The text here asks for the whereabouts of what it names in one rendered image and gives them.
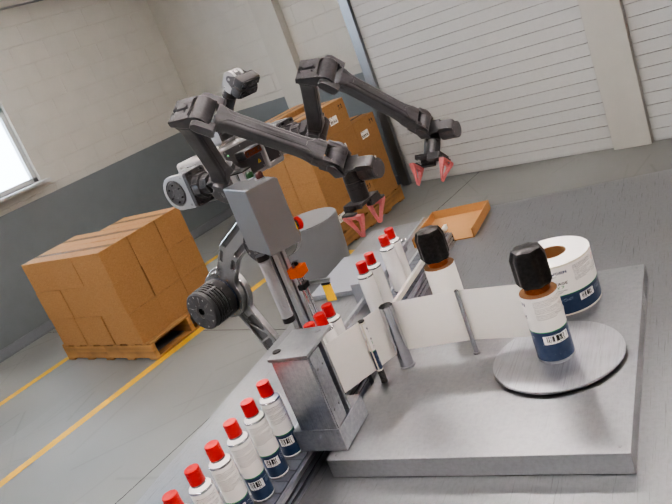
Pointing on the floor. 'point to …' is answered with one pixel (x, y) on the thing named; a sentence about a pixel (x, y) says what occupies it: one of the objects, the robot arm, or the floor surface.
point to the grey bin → (320, 244)
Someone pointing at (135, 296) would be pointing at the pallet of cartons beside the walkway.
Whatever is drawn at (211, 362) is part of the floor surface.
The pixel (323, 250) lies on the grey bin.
